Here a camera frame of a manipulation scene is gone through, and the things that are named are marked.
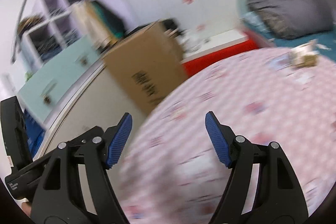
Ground purple open shelf unit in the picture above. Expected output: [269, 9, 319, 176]
[15, 0, 82, 72]

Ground cream cabinet with handles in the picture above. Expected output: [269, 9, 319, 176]
[34, 63, 146, 159]

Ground small brown white carton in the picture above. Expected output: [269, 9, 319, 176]
[289, 39, 319, 68]

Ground teal drawer front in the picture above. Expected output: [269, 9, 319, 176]
[18, 36, 99, 123]

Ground red white low platform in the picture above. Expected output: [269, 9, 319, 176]
[182, 29, 260, 77]

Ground tall brown cardboard box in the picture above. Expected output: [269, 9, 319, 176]
[102, 21, 188, 115]

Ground hanging clothes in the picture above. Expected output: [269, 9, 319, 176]
[70, 0, 125, 50]

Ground grey folded quilt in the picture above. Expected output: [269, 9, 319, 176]
[247, 0, 334, 40]

